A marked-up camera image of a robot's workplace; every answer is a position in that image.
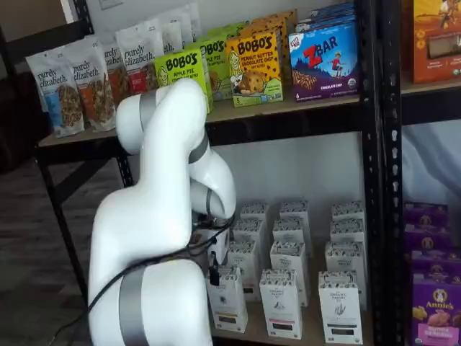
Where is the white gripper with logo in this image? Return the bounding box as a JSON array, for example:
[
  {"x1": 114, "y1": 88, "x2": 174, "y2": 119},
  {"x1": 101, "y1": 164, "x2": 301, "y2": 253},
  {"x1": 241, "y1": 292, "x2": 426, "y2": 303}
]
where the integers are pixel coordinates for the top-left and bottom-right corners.
[{"x1": 208, "y1": 229, "x2": 232, "y2": 287}]

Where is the white box yellow strip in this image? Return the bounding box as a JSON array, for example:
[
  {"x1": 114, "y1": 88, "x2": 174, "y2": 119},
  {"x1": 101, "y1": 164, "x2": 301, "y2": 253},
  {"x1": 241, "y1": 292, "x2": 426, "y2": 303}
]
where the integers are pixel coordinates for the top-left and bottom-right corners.
[
  {"x1": 237, "y1": 203, "x2": 271, "y2": 226},
  {"x1": 205, "y1": 265, "x2": 250, "y2": 334},
  {"x1": 227, "y1": 240, "x2": 261, "y2": 302},
  {"x1": 232, "y1": 217, "x2": 269, "y2": 253}
]

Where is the white box pink strip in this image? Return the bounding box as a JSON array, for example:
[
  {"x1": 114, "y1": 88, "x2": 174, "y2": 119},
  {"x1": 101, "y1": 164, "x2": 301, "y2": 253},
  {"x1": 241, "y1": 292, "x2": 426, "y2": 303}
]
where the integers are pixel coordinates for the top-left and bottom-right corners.
[
  {"x1": 259, "y1": 268, "x2": 304, "y2": 340},
  {"x1": 272, "y1": 217, "x2": 311, "y2": 253},
  {"x1": 279, "y1": 200, "x2": 311, "y2": 226},
  {"x1": 269, "y1": 239, "x2": 310, "y2": 308}
]

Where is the white box green strip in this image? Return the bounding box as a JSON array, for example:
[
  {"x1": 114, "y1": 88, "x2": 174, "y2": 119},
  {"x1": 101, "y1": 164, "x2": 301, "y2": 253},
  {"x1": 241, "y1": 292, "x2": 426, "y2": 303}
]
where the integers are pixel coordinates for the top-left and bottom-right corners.
[
  {"x1": 325, "y1": 240, "x2": 367, "y2": 311},
  {"x1": 329, "y1": 218, "x2": 366, "y2": 249},
  {"x1": 331, "y1": 201, "x2": 365, "y2": 226},
  {"x1": 318, "y1": 270, "x2": 363, "y2": 345}
]

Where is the green Bobo's apple pie box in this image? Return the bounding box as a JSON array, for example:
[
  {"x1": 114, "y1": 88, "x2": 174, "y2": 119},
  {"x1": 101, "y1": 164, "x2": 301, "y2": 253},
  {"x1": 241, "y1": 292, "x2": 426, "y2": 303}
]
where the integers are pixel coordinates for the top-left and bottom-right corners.
[
  {"x1": 205, "y1": 20, "x2": 250, "y2": 41},
  {"x1": 200, "y1": 37, "x2": 232, "y2": 102},
  {"x1": 154, "y1": 48, "x2": 215, "y2": 114}
]

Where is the yellow Bobo's peanut butter box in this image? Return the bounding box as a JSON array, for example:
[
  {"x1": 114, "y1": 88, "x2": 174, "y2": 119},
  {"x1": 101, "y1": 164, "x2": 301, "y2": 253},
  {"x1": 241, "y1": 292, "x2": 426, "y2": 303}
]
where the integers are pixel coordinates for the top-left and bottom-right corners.
[
  {"x1": 251, "y1": 9, "x2": 298, "y2": 95},
  {"x1": 239, "y1": 16, "x2": 290, "y2": 99},
  {"x1": 225, "y1": 28, "x2": 285, "y2": 108}
]

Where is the purple Annie's box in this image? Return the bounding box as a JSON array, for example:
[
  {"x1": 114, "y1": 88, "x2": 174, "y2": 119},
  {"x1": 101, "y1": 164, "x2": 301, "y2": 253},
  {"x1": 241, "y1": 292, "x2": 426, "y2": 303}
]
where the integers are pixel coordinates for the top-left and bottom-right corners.
[
  {"x1": 411, "y1": 274, "x2": 461, "y2": 346},
  {"x1": 403, "y1": 230, "x2": 457, "y2": 261},
  {"x1": 403, "y1": 201, "x2": 449, "y2": 236},
  {"x1": 410, "y1": 251, "x2": 461, "y2": 286}
]

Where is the blue Z Bar box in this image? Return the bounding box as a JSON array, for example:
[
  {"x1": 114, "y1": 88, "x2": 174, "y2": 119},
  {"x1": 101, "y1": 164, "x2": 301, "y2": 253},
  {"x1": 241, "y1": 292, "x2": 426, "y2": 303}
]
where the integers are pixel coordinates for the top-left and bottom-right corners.
[
  {"x1": 295, "y1": 13, "x2": 357, "y2": 34},
  {"x1": 297, "y1": 2, "x2": 356, "y2": 21},
  {"x1": 287, "y1": 19, "x2": 360, "y2": 103}
]

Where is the orange snack box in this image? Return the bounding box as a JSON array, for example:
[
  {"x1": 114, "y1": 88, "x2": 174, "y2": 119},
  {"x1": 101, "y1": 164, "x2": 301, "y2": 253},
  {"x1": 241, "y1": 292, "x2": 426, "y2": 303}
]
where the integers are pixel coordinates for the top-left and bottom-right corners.
[{"x1": 412, "y1": 0, "x2": 461, "y2": 85}]

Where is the black metal shelving rack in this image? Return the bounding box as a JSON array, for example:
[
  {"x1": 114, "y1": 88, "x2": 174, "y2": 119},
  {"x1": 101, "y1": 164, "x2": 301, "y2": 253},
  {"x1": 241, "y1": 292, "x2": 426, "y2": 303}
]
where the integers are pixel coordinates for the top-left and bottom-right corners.
[
  {"x1": 34, "y1": 0, "x2": 385, "y2": 346},
  {"x1": 380, "y1": 0, "x2": 461, "y2": 346}
]

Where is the purely elizabeth bag orange label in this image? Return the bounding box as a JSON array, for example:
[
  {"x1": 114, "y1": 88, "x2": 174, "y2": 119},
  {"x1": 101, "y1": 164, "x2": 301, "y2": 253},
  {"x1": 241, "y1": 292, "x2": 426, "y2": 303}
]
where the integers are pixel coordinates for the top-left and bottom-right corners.
[
  {"x1": 102, "y1": 40, "x2": 126, "y2": 106},
  {"x1": 70, "y1": 35, "x2": 119, "y2": 133}
]

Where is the purely elizabeth bag red label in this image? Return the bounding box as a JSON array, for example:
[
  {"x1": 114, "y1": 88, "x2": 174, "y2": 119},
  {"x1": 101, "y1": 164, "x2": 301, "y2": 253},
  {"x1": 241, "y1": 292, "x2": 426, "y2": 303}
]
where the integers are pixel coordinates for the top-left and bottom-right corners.
[{"x1": 115, "y1": 20, "x2": 166, "y2": 96}]

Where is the purely elizabeth bag blue label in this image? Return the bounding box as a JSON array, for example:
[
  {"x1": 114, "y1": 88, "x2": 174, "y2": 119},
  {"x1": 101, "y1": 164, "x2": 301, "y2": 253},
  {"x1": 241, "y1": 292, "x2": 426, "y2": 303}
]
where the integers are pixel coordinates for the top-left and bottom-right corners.
[{"x1": 24, "y1": 49, "x2": 86, "y2": 139}]

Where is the white purely elizabeth bag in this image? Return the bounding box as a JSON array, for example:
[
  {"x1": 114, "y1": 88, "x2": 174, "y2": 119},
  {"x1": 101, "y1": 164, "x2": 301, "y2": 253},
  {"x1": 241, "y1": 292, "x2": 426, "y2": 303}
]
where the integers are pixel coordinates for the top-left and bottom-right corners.
[
  {"x1": 179, "y1": 2, "x2": 202, "y2": 50},
  {"x1": 158, "y1": 13, "x2": 185, "y2": 56}
]

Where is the white draped sheet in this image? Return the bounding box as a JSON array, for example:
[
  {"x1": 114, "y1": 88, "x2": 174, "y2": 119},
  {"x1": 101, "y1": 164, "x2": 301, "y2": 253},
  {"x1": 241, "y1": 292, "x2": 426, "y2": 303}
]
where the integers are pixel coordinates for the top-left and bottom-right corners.
[{"x1": 401, "y1": 120, "x2": 461, "y2": 205}]

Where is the dark brown sofa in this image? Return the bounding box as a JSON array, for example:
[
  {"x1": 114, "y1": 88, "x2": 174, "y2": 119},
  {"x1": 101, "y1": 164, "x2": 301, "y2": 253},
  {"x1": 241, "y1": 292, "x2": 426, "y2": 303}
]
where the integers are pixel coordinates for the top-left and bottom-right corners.
[{"x1": 0, "y1": 71, "x2": 48, "y2": 174}]

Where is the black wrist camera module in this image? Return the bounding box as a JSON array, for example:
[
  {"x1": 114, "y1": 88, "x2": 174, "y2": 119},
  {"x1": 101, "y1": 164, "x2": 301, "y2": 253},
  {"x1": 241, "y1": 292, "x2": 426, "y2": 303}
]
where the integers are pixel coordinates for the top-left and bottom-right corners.
[{"x1": 193, "y1": 212, "x2": 222, "y2": 236}]

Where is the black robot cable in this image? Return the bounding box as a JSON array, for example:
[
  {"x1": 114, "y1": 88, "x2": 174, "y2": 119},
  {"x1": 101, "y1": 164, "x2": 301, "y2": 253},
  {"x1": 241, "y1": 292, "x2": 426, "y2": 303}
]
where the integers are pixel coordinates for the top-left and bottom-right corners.
[{"x1": 42, "y1": 215, "x2": 236, "y2": 340}]

